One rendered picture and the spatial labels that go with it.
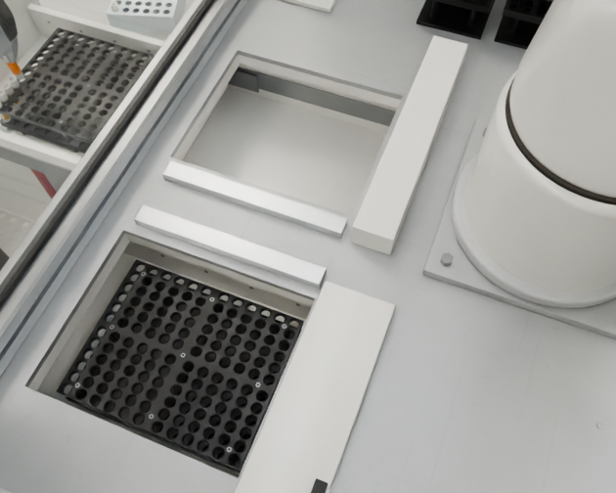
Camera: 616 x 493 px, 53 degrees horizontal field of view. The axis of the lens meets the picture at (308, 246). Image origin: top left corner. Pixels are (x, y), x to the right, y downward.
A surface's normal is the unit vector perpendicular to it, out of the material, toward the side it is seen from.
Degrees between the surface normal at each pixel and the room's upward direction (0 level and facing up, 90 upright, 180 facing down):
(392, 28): 0
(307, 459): 0
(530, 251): 90
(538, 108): 91
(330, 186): 0
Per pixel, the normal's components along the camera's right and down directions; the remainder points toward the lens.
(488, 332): -0.02, -0.49
